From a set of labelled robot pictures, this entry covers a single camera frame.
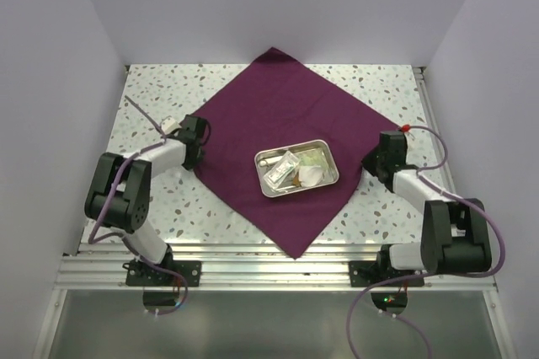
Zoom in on bagged bandage roll green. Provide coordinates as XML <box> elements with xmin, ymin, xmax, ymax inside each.
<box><xmin>295</xmin><ymin>148</ymin><xmax>328</xmax><ymax>170</ymax></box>

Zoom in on white gauze pad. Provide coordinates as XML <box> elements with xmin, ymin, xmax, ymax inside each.
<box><xmin>294</xmin><ymin>166</ymin><xmax>324</xmax><ymax>188</ymax></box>

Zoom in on purple cloth mat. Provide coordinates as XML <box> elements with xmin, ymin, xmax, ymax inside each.
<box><xmin>195</xmin><ymin>48</ymin><xmax>397</xmax><ymax>259</ymax></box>

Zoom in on suture packet white green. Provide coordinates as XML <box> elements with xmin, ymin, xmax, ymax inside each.
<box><xmin>264</xmin><ymin>151</ymin><xmax>300</xmax><ymax>189</ymax></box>

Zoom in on steel instrument tray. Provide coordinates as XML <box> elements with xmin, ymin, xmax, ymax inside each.
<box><xmin>254</xmin><ymin>140</ymin><xmax>339</xmax><ymax>198</ymax></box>

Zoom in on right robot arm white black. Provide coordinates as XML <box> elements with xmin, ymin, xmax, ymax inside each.
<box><xmin>362</xmin><ymin>128</ymin><xmax>492</xmax><ymax>286</ymax></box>

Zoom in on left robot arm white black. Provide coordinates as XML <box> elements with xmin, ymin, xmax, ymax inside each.
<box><xmin>84</xmin><ymin>115</ymin><xmax>211</xmax><ymax>286</ymax></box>

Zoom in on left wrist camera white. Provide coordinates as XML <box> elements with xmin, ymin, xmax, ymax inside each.
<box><xmin>160</xmin><ymin>116</ymin><xmax>180</xmax><ymax>135</ymax></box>

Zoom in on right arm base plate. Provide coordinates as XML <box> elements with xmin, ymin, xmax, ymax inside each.
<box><xmin>348</xmin><ymin>243</ymin><xmax>424</xmax><ymax>287</ymax></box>

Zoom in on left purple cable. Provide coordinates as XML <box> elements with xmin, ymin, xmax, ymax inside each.
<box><xmin>87</xmin><ymin>95</ymin><xmax>189</xmax><ymax>316</ymax></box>

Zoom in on purple cable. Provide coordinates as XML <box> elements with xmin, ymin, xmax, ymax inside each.
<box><xmin>87</xmin><ymin>95</ymin><xmax>189</xmax><ymax>316</ymax></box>
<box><xmin>345</xmin><ymin>122</ymin><xmax>506</xmax><ymax>359</ymax></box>

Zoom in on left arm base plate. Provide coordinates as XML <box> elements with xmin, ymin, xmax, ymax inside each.
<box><xmin>122</xmin><ymin>260</ymin><xmax>202</xmax><ymax>287</ymax></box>

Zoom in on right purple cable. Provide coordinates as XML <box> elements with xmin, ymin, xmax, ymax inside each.
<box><xmin>345</xmin><ymin>122</ymin><xmax>506</xmax><ymax>359</ymax></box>

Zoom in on aluminium rail frame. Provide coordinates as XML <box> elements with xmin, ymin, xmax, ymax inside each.
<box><xmin>33</xmin><ymin>64</ymin><xmax>515</xmax><ymax>359</ymax></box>

